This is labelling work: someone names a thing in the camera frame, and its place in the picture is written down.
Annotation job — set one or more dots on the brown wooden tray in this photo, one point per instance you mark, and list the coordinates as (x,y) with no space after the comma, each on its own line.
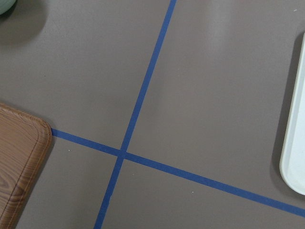
(24,142)

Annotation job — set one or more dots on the cream rectangular tray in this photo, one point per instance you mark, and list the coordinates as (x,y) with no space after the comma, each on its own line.
(292,161)

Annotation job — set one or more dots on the green ceramic bowl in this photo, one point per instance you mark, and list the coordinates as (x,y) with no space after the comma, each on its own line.
(5,5)

